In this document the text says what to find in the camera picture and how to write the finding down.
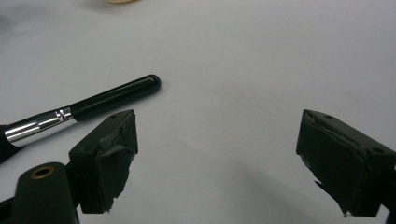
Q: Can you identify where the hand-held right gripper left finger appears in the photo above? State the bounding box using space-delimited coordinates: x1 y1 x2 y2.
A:
68 108 139 216

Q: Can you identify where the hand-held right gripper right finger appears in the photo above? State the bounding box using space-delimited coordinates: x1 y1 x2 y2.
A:
295 108 396 217

